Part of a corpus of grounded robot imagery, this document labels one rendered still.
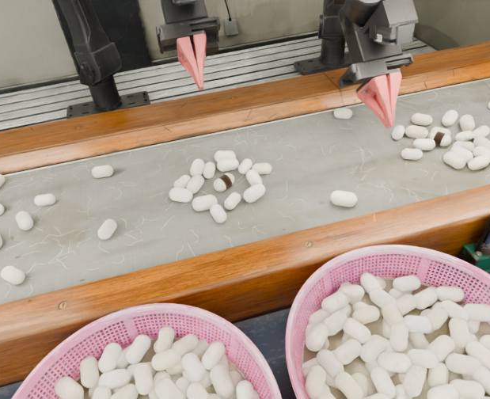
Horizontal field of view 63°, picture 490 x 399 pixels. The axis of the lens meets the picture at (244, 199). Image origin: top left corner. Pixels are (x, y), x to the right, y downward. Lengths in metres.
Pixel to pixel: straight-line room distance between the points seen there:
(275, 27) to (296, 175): 2.25
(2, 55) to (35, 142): 1.97
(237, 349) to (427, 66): 0.72
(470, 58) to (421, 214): 0.52
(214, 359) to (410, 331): 0.22
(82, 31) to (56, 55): 1.77
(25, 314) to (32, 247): 0.14
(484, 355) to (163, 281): 0.36
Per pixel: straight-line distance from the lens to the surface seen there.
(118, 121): 0.81
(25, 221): 0.66
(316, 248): 0.51
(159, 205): 0.63
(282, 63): 1.18
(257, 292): 0.51
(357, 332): 0.48
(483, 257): 0.63
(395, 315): 0.50
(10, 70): 2.80
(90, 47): 0.96
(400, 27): 0.62
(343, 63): 1.16
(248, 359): 0.45
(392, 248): 0.53
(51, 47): 2.71
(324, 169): 0.67
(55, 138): 0.81
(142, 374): 0.47
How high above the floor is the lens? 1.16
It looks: 43 degrees down
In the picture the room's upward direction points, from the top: 5 degrees counter-clockwise
